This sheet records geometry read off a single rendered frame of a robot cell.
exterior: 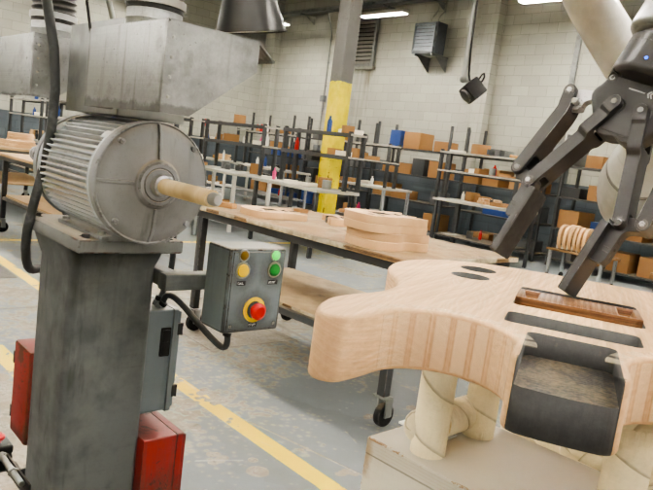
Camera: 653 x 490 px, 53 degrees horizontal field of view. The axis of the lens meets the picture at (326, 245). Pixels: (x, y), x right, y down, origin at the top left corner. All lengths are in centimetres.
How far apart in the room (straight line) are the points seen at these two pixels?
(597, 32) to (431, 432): 51
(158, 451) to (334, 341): 136
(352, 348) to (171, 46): 74
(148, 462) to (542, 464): 124
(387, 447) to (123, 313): 106
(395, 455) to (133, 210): 90
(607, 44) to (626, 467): 52
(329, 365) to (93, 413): 126
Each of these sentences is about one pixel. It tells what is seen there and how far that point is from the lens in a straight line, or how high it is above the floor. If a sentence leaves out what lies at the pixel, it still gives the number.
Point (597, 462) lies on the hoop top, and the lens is 90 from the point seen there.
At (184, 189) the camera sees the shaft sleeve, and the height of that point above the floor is 126.
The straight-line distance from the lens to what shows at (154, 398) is 175.
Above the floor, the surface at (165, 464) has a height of 54.
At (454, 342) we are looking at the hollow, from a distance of 48.
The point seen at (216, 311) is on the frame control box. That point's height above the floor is 97.
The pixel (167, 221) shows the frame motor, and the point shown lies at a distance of 142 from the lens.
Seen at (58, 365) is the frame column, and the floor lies 82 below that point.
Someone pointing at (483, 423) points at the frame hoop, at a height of 112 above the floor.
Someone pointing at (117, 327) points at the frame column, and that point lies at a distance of 160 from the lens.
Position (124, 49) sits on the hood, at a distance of 120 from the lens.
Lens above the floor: 136
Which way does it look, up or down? 8 degrees down
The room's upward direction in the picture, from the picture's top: 8 degrees clockwise
